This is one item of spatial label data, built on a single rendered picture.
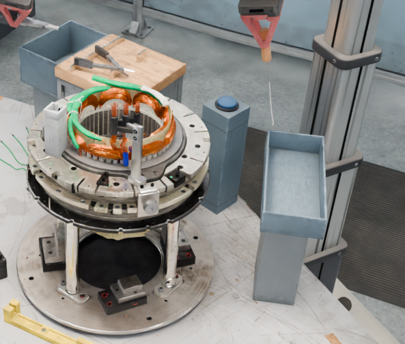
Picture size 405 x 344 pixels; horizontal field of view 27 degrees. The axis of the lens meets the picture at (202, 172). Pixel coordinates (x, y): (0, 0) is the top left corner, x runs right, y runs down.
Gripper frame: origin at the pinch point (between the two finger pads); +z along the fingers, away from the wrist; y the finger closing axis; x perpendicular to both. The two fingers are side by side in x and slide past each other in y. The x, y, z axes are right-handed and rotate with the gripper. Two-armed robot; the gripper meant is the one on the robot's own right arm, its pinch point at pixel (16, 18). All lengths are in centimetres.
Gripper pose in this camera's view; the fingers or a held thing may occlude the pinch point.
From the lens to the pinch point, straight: 171.4
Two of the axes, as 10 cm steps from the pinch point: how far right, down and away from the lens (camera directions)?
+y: -1.1, 7.9, -6.1
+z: -2.3, 5.7, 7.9
